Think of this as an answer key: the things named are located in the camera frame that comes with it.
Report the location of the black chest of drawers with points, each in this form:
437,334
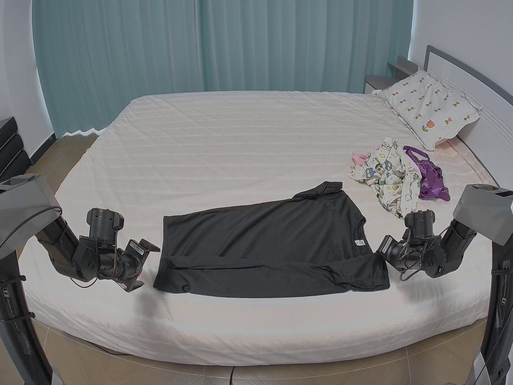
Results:
10,146

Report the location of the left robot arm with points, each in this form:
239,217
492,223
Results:
68,251

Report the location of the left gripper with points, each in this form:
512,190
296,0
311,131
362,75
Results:
120,267

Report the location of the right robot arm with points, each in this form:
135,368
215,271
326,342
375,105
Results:
461,239

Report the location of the bed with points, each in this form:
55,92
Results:
240,154

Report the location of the blue-green curtain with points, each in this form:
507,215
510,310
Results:
120,54

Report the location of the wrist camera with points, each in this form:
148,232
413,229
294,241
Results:
408,221
117,221

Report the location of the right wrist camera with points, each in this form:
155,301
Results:
408,221

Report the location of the white printed garment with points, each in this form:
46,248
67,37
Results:
384,171

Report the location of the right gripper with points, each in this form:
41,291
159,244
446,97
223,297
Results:
400,257

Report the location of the white printed pillow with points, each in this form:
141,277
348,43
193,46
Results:
429,102

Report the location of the black T-shirt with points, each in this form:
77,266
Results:
260,247

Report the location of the pink garment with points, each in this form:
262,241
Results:
358,158

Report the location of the grey white bedside table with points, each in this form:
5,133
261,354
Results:
376,82

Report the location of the purple garment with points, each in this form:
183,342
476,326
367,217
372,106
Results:
431,181

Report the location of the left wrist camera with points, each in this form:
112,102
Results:
117,221

